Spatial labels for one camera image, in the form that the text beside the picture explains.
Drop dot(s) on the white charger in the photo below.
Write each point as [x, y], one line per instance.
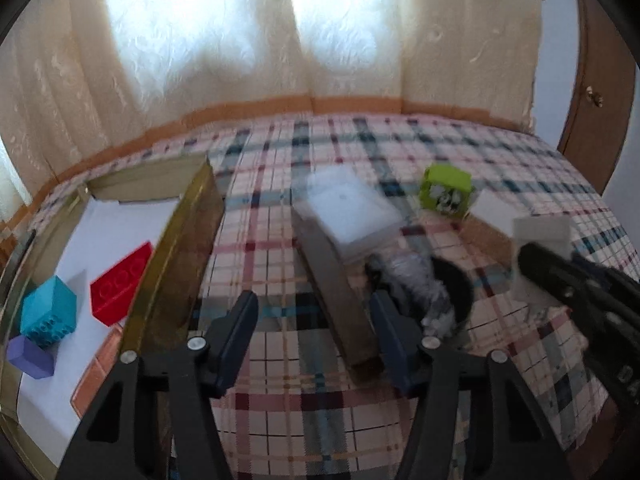
[542, 232]

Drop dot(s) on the brown wooden block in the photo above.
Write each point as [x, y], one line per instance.
[335, 285]

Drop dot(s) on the purple block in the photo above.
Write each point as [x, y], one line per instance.
[30, 357]

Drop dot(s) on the clear plastic box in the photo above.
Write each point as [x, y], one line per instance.
[350, 210]

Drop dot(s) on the teal building block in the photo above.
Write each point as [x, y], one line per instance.
[47, 312]

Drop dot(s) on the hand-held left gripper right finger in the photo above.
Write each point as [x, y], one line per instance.
[395, 352]

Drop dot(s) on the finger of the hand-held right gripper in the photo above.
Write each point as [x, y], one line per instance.
[615, 280]
[555, 275]

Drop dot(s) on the rose gold box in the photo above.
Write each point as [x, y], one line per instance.
[97, 375]

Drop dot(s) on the brass door knob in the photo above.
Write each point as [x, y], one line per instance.
[594, 97]

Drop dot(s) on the red building block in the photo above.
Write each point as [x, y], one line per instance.
[120, 285]

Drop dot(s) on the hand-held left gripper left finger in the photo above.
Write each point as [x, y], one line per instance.
[235, 347]

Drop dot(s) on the green cube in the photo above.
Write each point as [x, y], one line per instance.
[445, 185]

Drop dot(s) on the cream lace curtain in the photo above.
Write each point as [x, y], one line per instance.
[225, 70]

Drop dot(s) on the white paper sheet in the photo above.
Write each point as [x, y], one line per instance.
[110, 230]

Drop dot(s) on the brown wooden door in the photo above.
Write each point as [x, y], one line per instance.
[595, 50]

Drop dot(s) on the gold tin box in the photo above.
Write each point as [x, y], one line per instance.
[180, 260]

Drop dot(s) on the black brush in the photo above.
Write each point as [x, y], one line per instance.
[450, 285]

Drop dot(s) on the plaid bed sheet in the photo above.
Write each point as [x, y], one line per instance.
[325, 150]

